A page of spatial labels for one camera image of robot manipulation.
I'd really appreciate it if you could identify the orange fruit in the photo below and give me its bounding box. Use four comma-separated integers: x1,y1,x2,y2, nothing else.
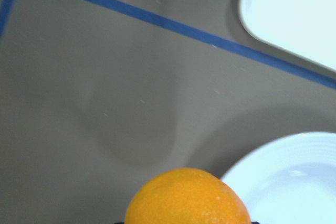
124,168,252,223

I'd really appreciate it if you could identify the white round plate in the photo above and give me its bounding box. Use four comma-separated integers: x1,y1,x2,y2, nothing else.
222,132,335,223

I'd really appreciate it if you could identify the cream bear serving tray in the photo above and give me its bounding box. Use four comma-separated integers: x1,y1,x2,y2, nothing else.
238,0,335,71

